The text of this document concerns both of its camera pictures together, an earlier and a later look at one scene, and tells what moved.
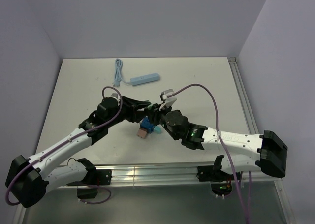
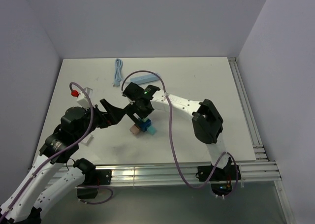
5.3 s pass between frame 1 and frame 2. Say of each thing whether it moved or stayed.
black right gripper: moved
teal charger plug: moved
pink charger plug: moved
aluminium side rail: stayed
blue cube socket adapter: stayed
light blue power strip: stayed
